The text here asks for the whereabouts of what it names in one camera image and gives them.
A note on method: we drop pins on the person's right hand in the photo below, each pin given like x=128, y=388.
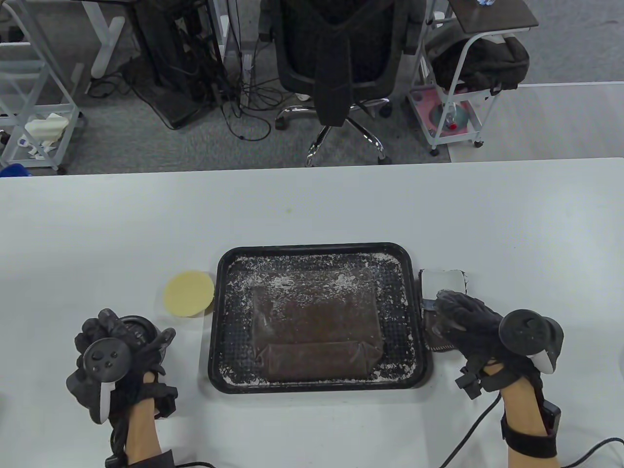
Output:
x=468, y=317

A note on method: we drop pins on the black backpack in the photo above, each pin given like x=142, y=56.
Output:
x=477, y=61

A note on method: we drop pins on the person's left forearm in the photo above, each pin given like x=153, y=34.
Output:
x=144, y=424

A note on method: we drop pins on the white foam block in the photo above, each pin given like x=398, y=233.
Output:
x=46, y=126

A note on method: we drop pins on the yellow round sponge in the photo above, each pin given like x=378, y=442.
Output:
x=189, y=293

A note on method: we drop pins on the black mesh office chair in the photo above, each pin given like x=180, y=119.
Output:
x=336, y=48

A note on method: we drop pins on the white metal shelf rack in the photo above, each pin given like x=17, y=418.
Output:
x=19, y=51

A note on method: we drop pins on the brown leather bag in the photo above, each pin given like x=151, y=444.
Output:
x=317, y=321

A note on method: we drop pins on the clear bottle with red cap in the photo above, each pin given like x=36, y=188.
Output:
x=453, y=117

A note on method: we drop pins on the person's left hand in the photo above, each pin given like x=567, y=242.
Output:
x=97, y=321

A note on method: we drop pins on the person's right forearm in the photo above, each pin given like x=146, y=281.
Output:
x=521, y=409

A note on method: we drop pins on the black white tracking controller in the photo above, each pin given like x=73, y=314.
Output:
x=107, y=360
x=526, y=331

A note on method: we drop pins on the white power strip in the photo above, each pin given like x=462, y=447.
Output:
x=246, y=78

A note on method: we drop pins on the blue object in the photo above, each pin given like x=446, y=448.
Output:
x=12, y=170

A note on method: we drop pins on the white desk leg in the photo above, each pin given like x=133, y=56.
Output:
x=105, y=48

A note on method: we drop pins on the black plastic tray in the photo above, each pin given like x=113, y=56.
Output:
x=234, y=273

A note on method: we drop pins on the black leather care cream jar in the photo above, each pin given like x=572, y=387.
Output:
x=139, y=329

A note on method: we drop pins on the white rolling cart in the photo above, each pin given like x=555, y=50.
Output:
x=456, y=140

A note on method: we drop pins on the white and brown applicator pad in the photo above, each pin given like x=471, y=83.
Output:
x=443, y=280

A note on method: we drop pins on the pink cart shelf mat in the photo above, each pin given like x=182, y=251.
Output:
x=424, y=105

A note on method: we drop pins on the black computer tower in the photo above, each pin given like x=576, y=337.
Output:
x=165, y=48

